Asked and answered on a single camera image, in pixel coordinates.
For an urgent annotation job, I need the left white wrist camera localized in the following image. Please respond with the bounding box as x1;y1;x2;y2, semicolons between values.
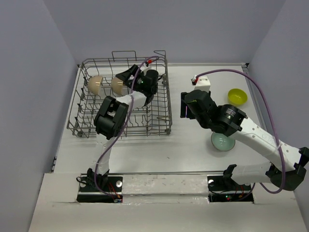
140;61;151;75

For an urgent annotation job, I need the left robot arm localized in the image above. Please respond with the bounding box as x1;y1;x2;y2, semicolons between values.
86;61;159;191

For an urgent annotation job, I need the yellow-green plastic bowl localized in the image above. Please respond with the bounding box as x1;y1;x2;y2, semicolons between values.
227;88;248;106

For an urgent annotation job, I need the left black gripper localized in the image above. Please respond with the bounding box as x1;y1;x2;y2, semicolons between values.
114;65;144;91

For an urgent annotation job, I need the grey wire dish rack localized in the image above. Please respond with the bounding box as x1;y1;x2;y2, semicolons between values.
66;50;172;138

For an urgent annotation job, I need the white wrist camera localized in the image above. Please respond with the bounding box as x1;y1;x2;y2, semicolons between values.
191;75;211;93
140;61;151;75

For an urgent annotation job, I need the celadon green bowl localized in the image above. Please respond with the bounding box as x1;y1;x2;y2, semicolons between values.
211;132;236;152

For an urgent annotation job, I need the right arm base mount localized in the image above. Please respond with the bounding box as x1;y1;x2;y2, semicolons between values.
207;175;254;203

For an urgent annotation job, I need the metal rail bar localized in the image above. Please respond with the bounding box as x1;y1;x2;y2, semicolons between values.
109;171;223;175

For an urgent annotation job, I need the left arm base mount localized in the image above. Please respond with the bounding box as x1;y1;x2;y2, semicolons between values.
76;175;123;203

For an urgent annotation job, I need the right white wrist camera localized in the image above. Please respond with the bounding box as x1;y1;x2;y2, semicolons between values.
191;75;211;93

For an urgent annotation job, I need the white bowl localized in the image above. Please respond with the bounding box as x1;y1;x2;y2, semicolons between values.
87;75;103;95
111;77;125;96

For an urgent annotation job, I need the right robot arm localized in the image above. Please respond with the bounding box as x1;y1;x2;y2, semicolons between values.
181;89;309;191

